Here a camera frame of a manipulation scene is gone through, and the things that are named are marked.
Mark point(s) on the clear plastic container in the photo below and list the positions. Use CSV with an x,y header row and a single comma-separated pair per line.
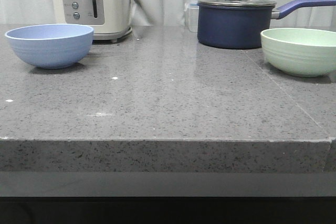
x,y
191,16

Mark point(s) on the blue bowl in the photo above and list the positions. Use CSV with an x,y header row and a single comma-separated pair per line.
x,y
51,46

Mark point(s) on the cream white toaster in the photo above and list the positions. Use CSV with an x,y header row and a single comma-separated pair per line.
x,y
110,19

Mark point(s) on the dark blue saucepan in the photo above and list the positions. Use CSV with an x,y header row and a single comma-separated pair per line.
x,y
240,27

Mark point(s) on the light green bowl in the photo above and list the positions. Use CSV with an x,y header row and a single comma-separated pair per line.
x,y
300,52

